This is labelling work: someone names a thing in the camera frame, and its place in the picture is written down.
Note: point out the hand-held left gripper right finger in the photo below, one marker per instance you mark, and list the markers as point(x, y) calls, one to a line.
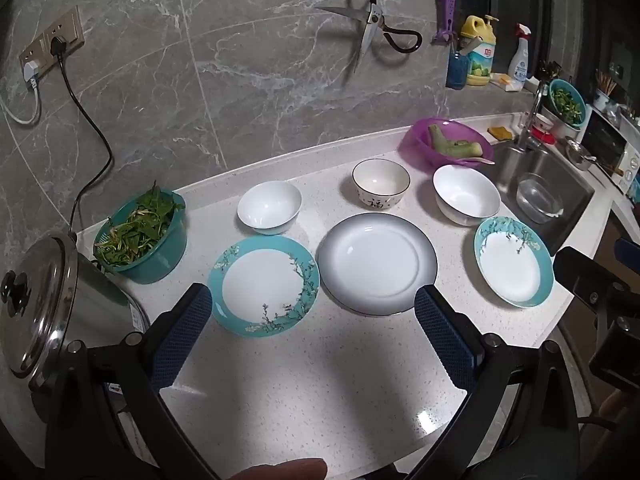
point(442, 342)

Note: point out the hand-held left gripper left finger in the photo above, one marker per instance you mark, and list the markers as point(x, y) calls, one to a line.
point(182, 342)

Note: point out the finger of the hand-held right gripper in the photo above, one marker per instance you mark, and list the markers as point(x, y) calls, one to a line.
point(582, 275)
point(627, 250)

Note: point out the small teal floral plate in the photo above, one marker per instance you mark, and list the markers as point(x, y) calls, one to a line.
point(510, 265)

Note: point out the large teal floral plate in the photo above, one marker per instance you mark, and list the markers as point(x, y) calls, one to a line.
point(262, 285)

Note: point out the grey-rimmed white plate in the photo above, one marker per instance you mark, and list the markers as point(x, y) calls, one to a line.
point(377, 260)

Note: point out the large white bowl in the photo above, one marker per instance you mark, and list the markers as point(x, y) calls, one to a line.
point(465, 195)

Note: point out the small white bowl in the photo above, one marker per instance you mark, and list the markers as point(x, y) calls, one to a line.
point(269, 206)

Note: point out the black-rimmed flower bowl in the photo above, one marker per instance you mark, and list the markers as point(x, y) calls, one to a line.
point(381, 182)

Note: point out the person's left hand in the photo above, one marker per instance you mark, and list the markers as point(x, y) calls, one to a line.
point(280, 471)

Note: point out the stainless steel sink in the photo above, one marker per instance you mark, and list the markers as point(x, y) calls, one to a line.
point(575, 195)

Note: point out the teal colander basket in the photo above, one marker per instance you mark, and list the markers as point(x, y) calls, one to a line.
point(555, 105)
point(160, 260)

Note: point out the clear glass bowl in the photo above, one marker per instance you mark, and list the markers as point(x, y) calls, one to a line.
point(537, 200)

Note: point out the black and white microwave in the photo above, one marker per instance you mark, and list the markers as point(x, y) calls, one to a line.
point(607, 147)

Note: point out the small steel pot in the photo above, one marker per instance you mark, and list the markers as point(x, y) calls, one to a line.
point(580, 155)

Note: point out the leafy green vegetables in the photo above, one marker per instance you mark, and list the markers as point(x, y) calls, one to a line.
point(137, 230)

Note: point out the red plastic item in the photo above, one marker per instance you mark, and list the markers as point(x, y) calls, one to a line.
point(544, 135)

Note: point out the stainless steel rice cooker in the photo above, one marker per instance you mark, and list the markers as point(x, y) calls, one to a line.
point(45, 300)

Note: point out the chopsticks in ceramic holder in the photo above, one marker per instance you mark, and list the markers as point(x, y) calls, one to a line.
point(603, 92)

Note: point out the chopped green vegetables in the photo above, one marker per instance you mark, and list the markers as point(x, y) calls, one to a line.
point(569, 101)

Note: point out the yellow sponge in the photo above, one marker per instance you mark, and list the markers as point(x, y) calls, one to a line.
point(500, 132)

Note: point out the chrome faucet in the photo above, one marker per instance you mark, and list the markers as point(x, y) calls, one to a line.
point(532, 110)

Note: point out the peeled green vegetable stem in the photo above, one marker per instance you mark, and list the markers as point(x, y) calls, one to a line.
point(452, 144)

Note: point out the purple plastic basin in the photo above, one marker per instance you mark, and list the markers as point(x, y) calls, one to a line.
point(417, 147)

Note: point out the white soap block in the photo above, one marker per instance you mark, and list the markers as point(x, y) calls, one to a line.
point(510, 84)

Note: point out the white spray bottle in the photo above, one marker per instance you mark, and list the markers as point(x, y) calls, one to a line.
point(519, 60)

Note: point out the blue cup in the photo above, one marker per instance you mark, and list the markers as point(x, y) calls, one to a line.
point(456, 72)

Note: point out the yellow detergent bottle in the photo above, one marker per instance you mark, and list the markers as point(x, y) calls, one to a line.
point(481, 55)

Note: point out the wall socket panel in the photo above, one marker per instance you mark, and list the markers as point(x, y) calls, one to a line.
point(50, 42)

